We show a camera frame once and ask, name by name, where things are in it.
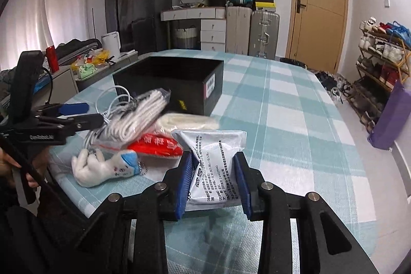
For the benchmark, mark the purple bag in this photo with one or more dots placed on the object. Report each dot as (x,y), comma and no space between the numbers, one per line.
(392,119)

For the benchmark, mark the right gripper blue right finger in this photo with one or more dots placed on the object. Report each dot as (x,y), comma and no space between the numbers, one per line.
(243,181)

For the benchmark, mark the red bottle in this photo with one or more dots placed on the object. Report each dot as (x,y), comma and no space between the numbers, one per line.
(52,59)

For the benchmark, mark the grey side cabinet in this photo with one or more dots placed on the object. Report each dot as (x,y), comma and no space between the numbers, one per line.
(68,85)

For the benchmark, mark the adidas bag of shoelaces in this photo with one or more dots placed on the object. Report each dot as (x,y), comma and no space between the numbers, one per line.
(127,118)

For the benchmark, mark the silver aluminium suitcase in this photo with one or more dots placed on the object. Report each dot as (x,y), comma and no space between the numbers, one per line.
(263,34)

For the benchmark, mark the wooden door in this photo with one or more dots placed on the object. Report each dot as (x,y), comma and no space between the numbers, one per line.
(316,33)

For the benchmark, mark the dark grey refrigerator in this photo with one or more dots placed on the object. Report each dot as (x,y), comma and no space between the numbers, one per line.
(149,32)

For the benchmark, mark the white drawer desk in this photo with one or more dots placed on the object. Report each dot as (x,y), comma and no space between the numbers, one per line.
(209,21)

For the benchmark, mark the red and white packet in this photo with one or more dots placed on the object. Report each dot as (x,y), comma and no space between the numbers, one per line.
(150,144)

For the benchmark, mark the black cardboard box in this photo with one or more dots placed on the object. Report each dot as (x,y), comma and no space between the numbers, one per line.
(195,84)

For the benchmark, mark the woven laundry basket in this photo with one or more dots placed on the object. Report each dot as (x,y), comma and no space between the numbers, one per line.
(186,38)

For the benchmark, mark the person's left hand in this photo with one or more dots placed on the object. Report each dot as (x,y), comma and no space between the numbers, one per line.
(8,167)

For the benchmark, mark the white air purifier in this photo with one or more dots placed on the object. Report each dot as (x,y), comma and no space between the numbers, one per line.
(111,43)

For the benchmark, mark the white hand-shaped plush toy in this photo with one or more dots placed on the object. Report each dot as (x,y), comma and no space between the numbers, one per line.
(92,169)

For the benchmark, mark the beige hard suitcase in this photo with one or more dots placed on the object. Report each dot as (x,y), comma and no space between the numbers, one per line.
(238,20)

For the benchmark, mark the teal checked tablecloth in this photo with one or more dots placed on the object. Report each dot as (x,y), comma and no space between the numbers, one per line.
(298,140)

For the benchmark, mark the white medicine sachet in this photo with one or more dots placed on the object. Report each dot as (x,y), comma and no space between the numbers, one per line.
(213,182)

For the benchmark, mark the wooden shoe rack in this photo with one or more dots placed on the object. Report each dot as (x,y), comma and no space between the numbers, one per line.
(384,54)

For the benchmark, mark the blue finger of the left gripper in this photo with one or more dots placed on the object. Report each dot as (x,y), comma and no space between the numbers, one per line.
(73,108)
(86,122)

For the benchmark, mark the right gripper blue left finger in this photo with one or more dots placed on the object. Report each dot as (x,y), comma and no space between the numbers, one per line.
(186,170)

